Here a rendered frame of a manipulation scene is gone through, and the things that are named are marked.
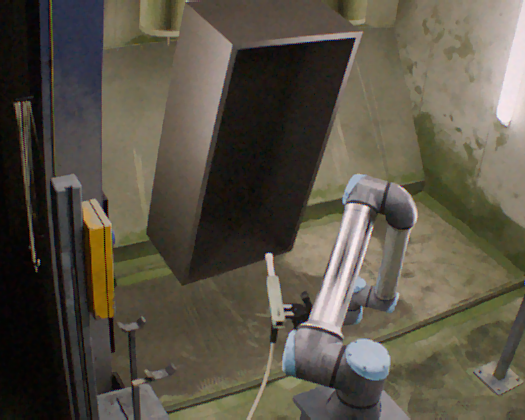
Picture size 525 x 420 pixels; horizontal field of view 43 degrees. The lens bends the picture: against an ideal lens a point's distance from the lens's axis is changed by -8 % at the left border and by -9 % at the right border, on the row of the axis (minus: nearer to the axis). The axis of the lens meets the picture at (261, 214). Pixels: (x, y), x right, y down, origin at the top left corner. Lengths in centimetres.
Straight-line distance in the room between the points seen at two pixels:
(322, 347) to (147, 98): 220
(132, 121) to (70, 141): 199
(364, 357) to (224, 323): 150
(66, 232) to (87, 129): 54
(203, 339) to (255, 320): 31
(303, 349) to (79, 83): 106
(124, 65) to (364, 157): 168
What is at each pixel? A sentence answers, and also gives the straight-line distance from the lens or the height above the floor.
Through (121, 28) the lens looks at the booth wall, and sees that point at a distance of 399.
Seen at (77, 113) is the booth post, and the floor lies 158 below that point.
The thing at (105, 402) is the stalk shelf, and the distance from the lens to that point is 215.
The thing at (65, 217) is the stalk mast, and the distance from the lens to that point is 150.
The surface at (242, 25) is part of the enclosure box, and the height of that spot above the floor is 166.
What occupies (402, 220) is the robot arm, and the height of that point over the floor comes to 114.
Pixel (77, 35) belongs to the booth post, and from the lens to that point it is 188.
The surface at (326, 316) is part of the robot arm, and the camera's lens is 227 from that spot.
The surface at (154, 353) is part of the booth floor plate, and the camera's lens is 339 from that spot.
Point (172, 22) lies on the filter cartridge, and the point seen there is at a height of 133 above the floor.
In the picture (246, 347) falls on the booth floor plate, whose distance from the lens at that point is 346.
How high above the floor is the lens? 237
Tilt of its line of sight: 31 degrees down
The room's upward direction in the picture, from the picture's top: 6 degrees clockwise
